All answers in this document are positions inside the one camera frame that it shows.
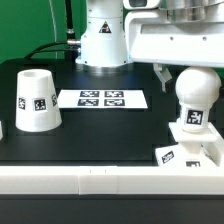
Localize thin grey cable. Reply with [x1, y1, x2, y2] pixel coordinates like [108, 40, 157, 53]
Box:
[48, 0, 58, 42]

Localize white part at left edge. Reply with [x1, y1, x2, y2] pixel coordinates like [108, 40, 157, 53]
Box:
[0, 120, 3, 141]

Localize white marker sheet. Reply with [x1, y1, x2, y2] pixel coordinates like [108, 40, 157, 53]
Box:
[58, 90, 148, 109]

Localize white right fence wall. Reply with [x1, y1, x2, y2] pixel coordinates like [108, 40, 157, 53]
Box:
[208, 127, 224, 167]

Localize black cable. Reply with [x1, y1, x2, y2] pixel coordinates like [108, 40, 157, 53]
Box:
[23, 0, 82, 61]

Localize white lamp base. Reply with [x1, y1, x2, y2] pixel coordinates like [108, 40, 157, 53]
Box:
[155, 122, 218, 168]

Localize white lamp shade cone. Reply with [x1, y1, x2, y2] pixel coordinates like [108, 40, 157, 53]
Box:
[15, 69, 62, 132]

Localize white fence wall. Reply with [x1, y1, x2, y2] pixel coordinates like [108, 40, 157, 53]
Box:
[0, 166, 224, 195]
[208, 127, 224, 167]

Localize white front fence wall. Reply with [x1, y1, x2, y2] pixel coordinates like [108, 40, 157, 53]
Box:
[0, 166, 224, 195]

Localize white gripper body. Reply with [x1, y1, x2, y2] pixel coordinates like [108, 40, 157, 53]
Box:
[125, 8, 224, 68]

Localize white lamp bulb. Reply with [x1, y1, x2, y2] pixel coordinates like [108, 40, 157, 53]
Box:
[175, 67, 221, 132]

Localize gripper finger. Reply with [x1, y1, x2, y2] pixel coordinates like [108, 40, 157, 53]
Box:
[153, 63, 173, 93]

